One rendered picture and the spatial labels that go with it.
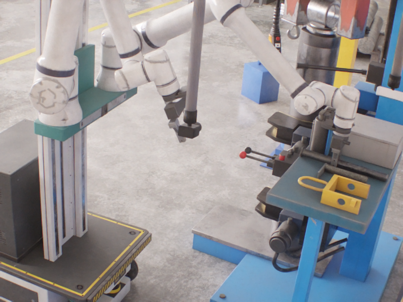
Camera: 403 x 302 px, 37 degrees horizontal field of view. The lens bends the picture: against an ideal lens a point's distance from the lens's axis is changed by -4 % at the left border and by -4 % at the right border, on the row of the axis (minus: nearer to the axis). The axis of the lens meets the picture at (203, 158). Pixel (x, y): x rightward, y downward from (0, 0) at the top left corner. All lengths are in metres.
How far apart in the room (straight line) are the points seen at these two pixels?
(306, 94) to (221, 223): 1.61
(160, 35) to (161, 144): 2.29
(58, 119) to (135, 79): 0.42
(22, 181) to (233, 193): 1.94
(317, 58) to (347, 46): 2.71
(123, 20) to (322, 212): 1.07
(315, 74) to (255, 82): 2.96
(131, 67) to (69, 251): 1.28
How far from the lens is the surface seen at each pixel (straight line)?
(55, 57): 2.33
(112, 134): 5.29
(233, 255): 3.78
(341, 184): 2.53
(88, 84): 2.99
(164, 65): 2.32
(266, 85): 6.15
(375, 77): 3.14
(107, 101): 2.85
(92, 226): 3.49
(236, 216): 3.98
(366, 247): 3.53
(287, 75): 2.50
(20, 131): 3.38
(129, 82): 2.35
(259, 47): 2.53
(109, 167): 4.77
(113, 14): 2.42
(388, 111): 3.18
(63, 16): 2.28
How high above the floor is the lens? 2.26
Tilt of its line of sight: 27 degrees down
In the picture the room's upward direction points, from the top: 5 degrees clockwise
